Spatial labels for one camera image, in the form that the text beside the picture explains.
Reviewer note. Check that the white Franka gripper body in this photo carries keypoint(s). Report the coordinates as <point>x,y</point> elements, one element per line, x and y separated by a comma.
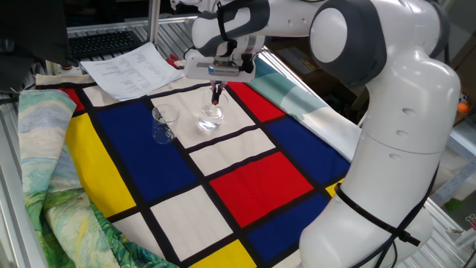
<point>197,72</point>

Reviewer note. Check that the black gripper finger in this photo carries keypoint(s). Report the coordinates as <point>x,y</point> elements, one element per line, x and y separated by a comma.
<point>213,91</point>
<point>221,89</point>

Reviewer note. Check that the glass beaker with water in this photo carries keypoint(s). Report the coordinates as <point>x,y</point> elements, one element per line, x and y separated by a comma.
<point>210,119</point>

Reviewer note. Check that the empty printed glass beaker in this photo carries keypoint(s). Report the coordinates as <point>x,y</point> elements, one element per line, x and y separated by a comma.
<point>165,137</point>

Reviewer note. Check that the printed white paper sheets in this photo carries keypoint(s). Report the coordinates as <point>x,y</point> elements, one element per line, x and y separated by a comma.
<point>130,70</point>

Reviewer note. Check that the teal and white cloth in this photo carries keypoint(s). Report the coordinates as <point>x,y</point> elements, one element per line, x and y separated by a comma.
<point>297,100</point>

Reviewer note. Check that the black computer keyboard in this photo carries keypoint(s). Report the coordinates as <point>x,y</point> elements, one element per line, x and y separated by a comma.
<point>104,42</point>

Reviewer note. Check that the Mondrian colour block cloth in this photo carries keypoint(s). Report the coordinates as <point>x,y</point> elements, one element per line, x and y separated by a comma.
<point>260,186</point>

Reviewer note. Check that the green painting print cloth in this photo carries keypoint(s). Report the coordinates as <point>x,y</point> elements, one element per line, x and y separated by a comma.
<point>41,123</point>

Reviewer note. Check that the black monitor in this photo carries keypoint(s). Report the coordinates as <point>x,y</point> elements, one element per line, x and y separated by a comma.
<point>29,30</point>

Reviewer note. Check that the wooden cup with balls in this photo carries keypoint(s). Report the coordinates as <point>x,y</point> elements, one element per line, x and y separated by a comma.
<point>461,108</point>

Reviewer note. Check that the silver wrist camera blue caps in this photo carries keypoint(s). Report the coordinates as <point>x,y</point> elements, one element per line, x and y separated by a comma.
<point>223,69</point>

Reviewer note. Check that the aluminium frame post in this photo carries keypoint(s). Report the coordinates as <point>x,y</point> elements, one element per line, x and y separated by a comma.
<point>153,22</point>

